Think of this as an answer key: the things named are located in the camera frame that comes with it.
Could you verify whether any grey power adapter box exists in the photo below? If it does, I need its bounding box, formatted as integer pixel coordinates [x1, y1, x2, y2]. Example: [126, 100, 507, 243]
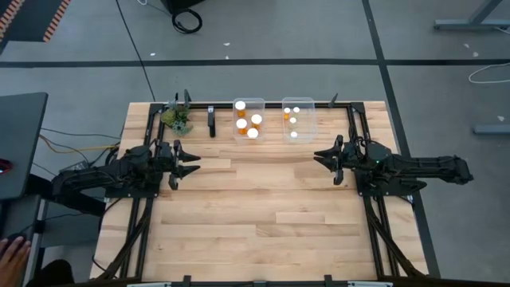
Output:
[59, 160, 89, 175]

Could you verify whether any yellow cable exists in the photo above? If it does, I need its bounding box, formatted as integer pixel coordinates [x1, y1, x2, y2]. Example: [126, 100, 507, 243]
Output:
[38, 134, 120, 155]

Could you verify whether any white floor cable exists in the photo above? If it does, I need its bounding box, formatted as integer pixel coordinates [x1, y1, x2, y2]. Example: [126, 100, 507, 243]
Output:
[468, 61, 510, 85]

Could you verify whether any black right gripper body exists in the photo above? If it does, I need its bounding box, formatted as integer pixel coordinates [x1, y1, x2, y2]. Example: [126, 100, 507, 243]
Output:
[343, 139, 367, 179]

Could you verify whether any black aluminium table frame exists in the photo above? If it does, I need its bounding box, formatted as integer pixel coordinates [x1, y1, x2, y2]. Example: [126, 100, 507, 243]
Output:
[95, 100, 430, 287]

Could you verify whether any black mat with orange stripes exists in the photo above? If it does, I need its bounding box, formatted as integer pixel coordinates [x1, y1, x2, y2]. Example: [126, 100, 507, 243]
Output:
[0, 0, 72, 44]

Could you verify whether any green artificial succulent plant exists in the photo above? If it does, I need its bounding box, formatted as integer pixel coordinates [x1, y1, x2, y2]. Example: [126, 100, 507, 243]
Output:
[160, 100, 195, 137]

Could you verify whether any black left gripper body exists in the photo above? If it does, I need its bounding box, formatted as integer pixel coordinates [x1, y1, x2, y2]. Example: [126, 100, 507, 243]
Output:
[152, 140, 177, 183]

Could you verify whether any grey metal table leg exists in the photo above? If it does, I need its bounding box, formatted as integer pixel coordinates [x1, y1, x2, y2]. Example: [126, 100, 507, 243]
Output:
[433, 0, 510, 32]

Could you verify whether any black upright bracket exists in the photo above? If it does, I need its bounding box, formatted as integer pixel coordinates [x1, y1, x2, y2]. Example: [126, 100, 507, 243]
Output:
[206, 105, 218, 139]

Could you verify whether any coiled black floor cable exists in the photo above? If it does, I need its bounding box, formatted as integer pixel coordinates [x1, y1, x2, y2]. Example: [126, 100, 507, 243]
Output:
[171, 7, 203, 35]

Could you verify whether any grey metal table foot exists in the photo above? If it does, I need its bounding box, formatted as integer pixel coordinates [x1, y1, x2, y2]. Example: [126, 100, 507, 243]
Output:
[473, 124, 510, 136]

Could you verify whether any dark grey desk top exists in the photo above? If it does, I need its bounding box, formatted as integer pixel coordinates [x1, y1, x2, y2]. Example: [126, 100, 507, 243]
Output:
[0, 92, 49, 200]

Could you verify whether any person's hand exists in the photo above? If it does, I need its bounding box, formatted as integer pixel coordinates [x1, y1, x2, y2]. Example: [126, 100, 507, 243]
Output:
[0, 235, 32, 287]

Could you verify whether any clear plastic bin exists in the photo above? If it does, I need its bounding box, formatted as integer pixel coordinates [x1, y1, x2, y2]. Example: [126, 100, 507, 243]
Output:
[280, 96, 319, 144]
[232, 96, 267, 145]

